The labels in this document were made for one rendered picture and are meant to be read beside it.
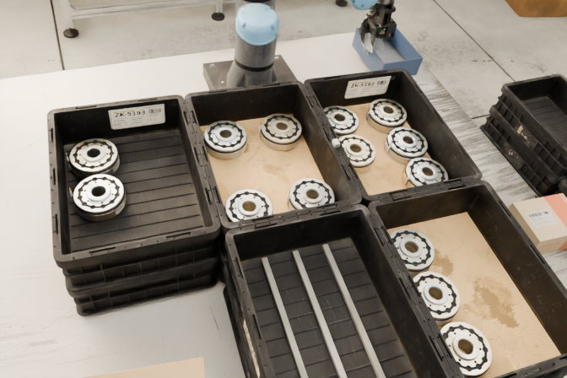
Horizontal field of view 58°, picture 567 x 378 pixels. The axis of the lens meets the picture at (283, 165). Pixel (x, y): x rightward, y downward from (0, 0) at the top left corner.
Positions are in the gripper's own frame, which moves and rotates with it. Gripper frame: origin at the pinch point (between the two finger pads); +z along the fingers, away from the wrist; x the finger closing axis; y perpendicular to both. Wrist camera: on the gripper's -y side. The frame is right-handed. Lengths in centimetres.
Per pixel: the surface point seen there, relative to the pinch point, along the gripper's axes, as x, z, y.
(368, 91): -16.8, -11.7, 30.0
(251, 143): -52, -10, 37
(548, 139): 56, 25, 37
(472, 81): 108, 87, -55
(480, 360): -29, -12, 102
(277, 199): -52, -10, 55
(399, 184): -22, -8, 59
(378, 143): -20.3, -7.6, 44.7
